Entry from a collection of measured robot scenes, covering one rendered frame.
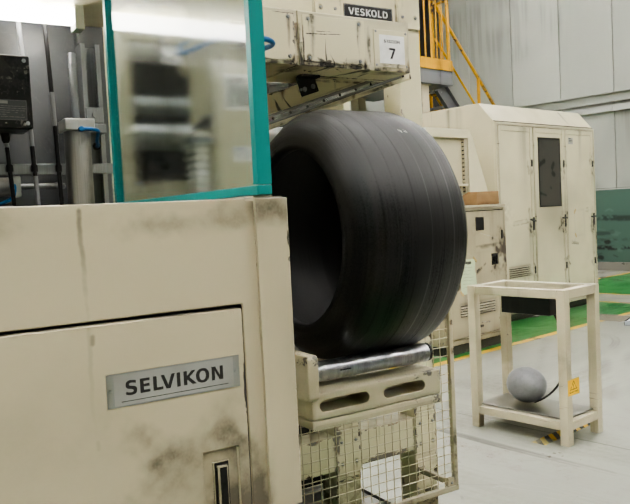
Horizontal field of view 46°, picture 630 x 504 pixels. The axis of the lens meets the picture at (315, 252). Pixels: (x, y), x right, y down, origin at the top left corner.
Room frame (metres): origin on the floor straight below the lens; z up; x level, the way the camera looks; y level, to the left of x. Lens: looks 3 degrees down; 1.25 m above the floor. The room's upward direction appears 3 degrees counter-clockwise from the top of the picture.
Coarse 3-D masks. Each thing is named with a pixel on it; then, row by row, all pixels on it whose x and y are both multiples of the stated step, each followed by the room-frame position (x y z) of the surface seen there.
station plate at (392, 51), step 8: (384, 40) 2.11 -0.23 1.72; (392, 40) 2.13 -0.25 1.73; (400, 40) 2.14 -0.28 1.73; (384, 48) 2.11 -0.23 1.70; (392, 48) 2.13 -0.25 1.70; (400, 48) 2.14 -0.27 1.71; (384, 56) 2.11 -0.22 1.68; (392, 56) 2.13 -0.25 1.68; (400, 56) 2.14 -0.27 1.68; (400, 64) 2.14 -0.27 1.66
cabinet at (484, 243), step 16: (480, 208) 6.38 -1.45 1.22; (496, 208) 6.53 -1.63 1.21; (480, 224) 6.35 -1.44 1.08; (496, 224) 6.52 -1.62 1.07; (480, 240) 6.36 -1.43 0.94; (496, 240) 6.51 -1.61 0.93; (480, 256) 6.35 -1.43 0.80; (496, 256) 6.46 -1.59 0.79; (464, 272) 6.20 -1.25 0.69; (480, 272) 6.35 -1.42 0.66; (496, 272) 6.50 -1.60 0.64; (464, 288) 6.19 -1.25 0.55; (464, 304) 6.19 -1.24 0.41; (480, 304) 6.33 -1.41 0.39; (496, 304) 6.49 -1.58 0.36; (464, 320) 6.18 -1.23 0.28; (480, 320) 6.33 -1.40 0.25; (496, 320) 6.48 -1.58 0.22; (464, 336) 6.18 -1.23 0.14; (496, 336) 6.51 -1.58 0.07; (464, 352) 6.21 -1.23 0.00
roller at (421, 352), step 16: (368, 352) 1.67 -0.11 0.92; (384, 352) 1.68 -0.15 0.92; (400, 352) 1.70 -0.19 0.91; (416, 352) 1.72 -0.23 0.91; (432, 352) 1.74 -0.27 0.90; (320, 368) 1.58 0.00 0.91; (336, 368) 1.60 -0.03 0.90; (352, 368) 1.62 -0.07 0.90; (368, 368) 1.64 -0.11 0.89; (384, 368) 1.68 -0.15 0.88
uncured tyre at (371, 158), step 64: (320, 128) 1.65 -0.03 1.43; (384, 128) 1.65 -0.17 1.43; (320, 192) 2.08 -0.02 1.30; (384, 192) 1.53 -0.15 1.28; (448, 192) 1.61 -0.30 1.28; (320, 256) 2.09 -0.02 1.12; (384, 256) 1.52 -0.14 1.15; (448, 256) 1.60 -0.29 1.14; (320, 320) 1.65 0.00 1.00; (384, 320) 1.57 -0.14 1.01
